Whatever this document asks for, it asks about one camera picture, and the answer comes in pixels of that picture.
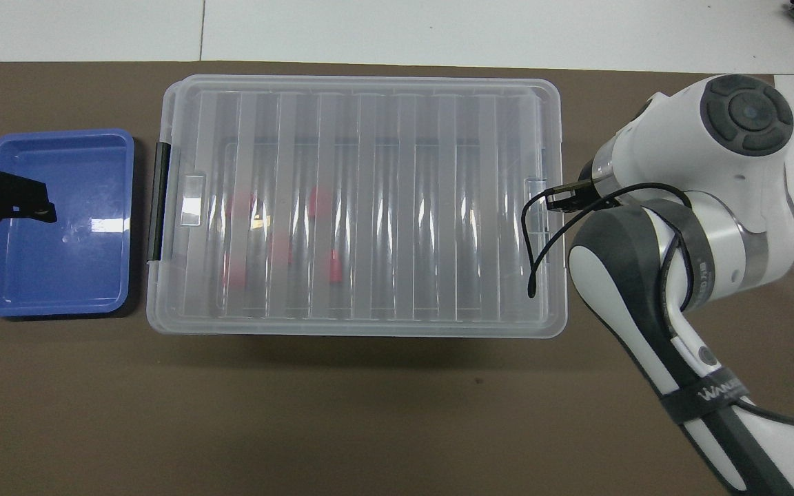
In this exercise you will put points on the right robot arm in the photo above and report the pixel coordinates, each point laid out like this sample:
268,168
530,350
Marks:
721,165

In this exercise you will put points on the black box latch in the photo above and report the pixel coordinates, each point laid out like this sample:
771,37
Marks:
158,200

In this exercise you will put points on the red block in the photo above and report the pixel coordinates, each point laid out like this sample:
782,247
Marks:
240,205
318,203

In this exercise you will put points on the clear plastic storage box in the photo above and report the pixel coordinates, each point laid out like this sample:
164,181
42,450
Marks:
355,329

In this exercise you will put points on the blue plastic tray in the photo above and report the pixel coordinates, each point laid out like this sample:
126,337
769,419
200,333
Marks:
59,262

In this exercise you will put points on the clear ribbed plastic lid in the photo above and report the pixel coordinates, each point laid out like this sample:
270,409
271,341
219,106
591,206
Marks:
383,138

